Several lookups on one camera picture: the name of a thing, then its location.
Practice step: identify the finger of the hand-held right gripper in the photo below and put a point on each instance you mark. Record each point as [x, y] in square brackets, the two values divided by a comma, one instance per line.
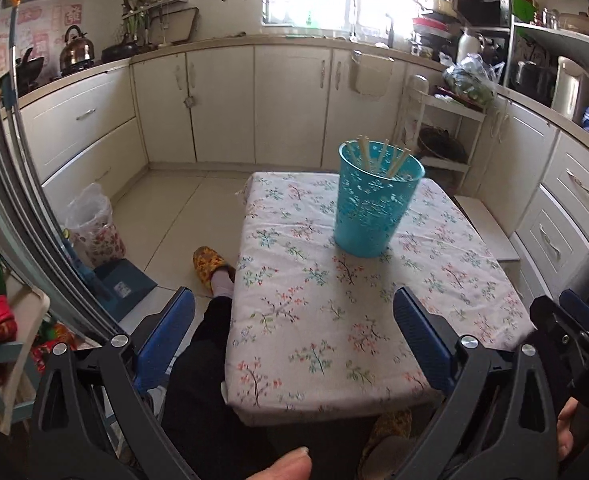
[576, 302]

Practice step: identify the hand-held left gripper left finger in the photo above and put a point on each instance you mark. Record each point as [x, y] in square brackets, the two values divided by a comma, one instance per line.
[167, 335]

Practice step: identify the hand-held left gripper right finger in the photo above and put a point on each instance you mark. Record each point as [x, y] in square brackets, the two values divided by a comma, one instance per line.
[422, 345]

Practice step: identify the teal perforated plastic basket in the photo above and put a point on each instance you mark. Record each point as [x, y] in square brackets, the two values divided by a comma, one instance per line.
[369, 220]

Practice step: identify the bundle of wooden chopsticks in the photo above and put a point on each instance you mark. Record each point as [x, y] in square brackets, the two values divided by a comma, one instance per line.
[364, 152]

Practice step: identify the person's right hand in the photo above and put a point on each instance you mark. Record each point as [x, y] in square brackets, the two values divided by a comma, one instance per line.
[566, 430]

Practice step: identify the person's left hand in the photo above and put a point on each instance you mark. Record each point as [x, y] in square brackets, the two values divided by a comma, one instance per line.
[287, 465]

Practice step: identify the person's leg in black trousers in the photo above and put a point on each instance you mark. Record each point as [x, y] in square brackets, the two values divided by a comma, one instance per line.
[194, 385]

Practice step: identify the blue dustpan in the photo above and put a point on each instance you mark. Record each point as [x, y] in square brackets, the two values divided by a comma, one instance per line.
[124, 285]

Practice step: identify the yellow patterned slipper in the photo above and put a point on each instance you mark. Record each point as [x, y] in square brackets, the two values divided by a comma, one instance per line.
[207, 262]
[389, 425]

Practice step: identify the cream panelled drawer cabinet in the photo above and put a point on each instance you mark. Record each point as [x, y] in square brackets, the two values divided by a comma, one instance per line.
[559, 195]

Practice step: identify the white step stool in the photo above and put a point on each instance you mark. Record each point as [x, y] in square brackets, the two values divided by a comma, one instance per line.
[489, 225]

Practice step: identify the floral bin with plastic bag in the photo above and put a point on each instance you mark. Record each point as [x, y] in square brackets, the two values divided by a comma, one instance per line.
[97, 240]

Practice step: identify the table with floral tablecloth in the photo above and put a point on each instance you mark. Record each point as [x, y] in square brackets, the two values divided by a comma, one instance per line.
[314, 285]

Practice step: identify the teal and cream shelf rack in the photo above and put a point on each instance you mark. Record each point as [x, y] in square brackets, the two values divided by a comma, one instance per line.
[19, 360]

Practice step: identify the dark pan in trolley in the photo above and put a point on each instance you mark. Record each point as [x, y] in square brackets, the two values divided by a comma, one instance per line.
[444, 145]

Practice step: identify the white electric water boiler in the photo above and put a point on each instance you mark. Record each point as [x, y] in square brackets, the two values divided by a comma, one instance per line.
[571, 90]

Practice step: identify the cream two-drawer base cabinet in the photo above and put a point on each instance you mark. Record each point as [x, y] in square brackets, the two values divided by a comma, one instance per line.
[84, 130]

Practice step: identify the steel pot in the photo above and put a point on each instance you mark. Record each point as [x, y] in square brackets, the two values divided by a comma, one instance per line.
[534, 77]

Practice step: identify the white trolley rack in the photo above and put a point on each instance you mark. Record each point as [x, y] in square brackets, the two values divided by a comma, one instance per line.
[417, 105]

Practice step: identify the plastic bag of vegetables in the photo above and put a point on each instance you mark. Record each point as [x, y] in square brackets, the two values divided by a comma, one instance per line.
[471, 80]

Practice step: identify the cream door base cabinets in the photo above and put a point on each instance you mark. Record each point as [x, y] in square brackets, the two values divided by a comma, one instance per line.
[284, 105]

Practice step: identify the white countertop shelf unit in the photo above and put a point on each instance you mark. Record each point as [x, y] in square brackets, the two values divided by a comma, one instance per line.
[554, 30]

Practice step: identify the white hanging door bin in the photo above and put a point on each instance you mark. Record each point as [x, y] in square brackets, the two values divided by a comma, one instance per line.
[372, 75]

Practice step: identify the white thermos jug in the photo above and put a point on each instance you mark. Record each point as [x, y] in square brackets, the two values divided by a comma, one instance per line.
[467, 50]

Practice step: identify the black frying pan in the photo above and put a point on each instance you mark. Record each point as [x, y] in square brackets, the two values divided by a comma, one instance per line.
[122, 52]

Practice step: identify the copper kettle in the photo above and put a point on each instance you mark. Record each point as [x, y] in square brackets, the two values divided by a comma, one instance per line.
[77, 50]

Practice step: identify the leaning baking tray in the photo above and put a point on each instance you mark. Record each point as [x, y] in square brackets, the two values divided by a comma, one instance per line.
[179, 25]

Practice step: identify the dish rack with bowls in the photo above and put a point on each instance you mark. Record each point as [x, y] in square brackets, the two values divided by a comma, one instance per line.
[434, 25]

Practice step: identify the black microwave oven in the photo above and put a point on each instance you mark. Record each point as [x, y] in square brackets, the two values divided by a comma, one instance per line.
[481, 5]

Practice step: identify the chrome sink faucet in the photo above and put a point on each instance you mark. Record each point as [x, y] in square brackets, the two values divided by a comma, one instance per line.
[353, 15]

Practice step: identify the grey sliding door frame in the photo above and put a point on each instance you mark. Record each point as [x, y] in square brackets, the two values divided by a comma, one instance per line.
[24, 210]

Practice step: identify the red paper wall poster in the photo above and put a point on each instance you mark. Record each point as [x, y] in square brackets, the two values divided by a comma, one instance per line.
[39, 25]

